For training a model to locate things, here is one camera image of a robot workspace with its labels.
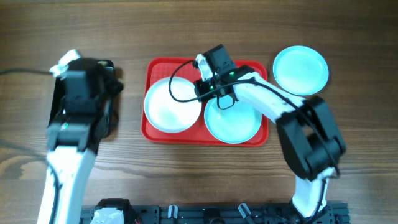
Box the light blue plate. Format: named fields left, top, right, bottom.
left=272, top=45, right=330, bottom=96
left=204, top=96, right=262, bottom=144

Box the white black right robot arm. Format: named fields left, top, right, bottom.
left=193, top=44, right=346, bottom=223

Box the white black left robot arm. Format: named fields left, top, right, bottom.
left=37, top=58, right=124, bottom=223

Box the red plastic tray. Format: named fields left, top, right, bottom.
left=141, top=57, right=269, bottom=147

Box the white round plate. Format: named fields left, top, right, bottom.
left=144, top=77, right=202, bottom=133

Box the black rectangular tray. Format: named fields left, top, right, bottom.
left=49, top=58, right=124, bottom=138

